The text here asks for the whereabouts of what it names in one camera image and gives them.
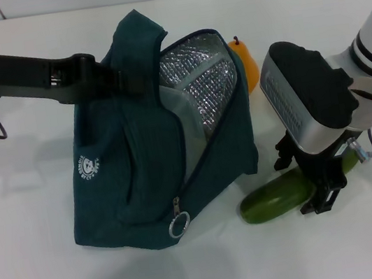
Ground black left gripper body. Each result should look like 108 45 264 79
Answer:
0 35 106 117

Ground grey right gripper cable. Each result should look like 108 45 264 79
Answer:
343 127 372 166

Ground orange yellow pear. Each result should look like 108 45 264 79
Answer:
224 32 264 97

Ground dark teal insulated lunch bag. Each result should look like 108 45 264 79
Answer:
39 0 272 264

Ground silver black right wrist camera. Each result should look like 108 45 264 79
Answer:
253 30 368 163

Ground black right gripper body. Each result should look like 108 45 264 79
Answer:
286 124 356 198

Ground green cucumber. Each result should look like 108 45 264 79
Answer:
233 147 369 227

